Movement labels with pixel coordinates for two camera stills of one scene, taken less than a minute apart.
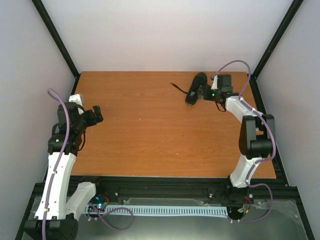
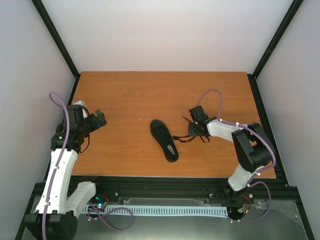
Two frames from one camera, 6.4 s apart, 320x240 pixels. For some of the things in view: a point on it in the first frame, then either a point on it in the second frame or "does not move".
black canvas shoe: (199, 79) -> (162, 134)
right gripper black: (206, 95) -> (191, 131)
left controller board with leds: (98, 203) does not move
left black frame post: (58, 37) does not move
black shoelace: (180, 89) -> (208, 141)
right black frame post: (253, 76) does not move
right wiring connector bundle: (243, 210) does not move
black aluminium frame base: (81, 207) does not move
